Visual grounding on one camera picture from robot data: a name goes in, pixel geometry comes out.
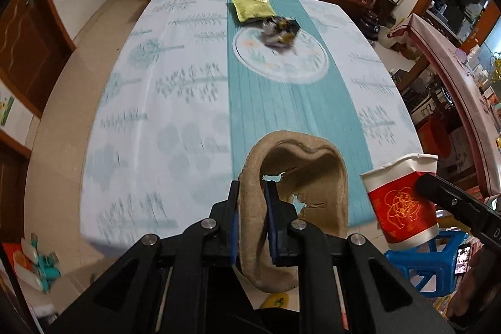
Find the brown pulp cup tray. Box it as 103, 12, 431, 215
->
238, 131, 348, 293

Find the red paper cup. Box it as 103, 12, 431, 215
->
361, 153, 439, 251

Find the person's right hand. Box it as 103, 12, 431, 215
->
446, 246, 500, 319

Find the blue plastic stool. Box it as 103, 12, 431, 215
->
385, 231, 471, 298

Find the left yellow slipper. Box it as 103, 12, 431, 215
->
260, 292, 289, 309

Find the white tree-print tablecloth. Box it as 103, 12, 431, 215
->
80, 0, 422, 256

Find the teal striped table runner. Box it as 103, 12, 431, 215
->
227, 0, 374, 226

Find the round white placemat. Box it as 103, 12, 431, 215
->
233, 26, 329, 84

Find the crumpled dark wrapper pile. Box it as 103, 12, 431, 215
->
261, 16, 301, 49

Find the yellow-green snack pouch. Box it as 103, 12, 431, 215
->
231, 0, 276, 23

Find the brown wooden door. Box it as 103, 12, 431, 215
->
1, 0, 75, 118

